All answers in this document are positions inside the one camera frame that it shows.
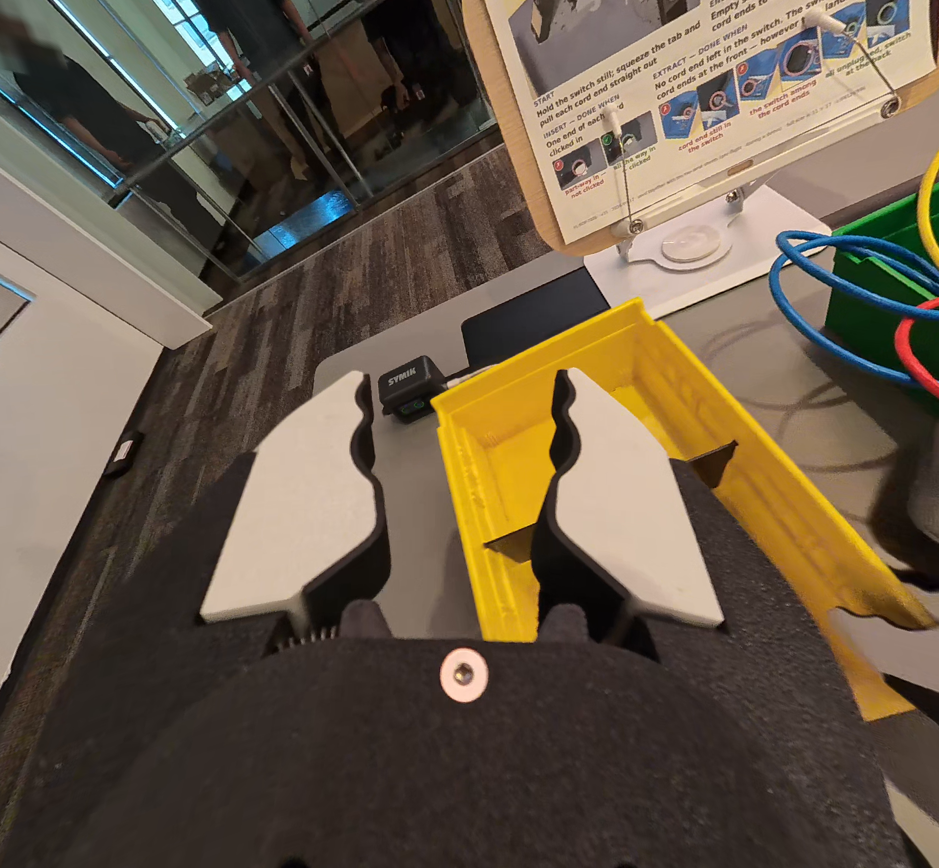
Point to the small black device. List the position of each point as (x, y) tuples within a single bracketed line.
[(407, 384)]

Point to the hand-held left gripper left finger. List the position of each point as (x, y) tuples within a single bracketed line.
[(293, 516)]

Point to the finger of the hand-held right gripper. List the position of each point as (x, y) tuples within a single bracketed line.
[(895, 652), (921, 508)]

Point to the yellow plastic bin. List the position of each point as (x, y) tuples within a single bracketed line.
[(506, 457)]

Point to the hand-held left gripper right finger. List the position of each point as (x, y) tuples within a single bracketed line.
[(631, 516)]

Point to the white stand base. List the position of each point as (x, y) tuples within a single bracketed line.
[(770, 252)]

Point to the green plastic bin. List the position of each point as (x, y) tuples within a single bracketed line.
[(873, 281)]

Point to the small black floor box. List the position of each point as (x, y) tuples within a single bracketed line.
[(123, 453)]

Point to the dark flat mat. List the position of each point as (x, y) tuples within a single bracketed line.
[(528, 318)]

